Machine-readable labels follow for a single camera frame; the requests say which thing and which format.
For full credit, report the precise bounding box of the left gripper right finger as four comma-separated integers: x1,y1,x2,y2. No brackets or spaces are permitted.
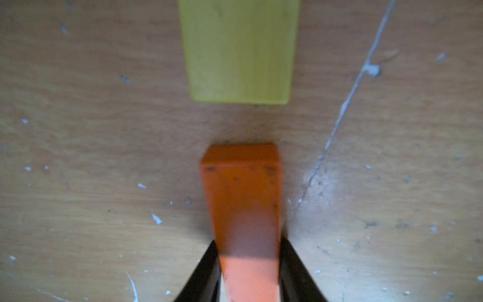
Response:
279,237,328,302

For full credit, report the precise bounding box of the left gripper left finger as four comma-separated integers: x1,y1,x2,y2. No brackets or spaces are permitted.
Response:
174,240,221,302

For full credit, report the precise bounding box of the dark orange block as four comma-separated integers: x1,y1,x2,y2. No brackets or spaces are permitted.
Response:
199,143,283,301

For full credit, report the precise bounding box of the yellow-green block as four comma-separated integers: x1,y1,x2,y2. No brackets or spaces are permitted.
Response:
177,1,301,105

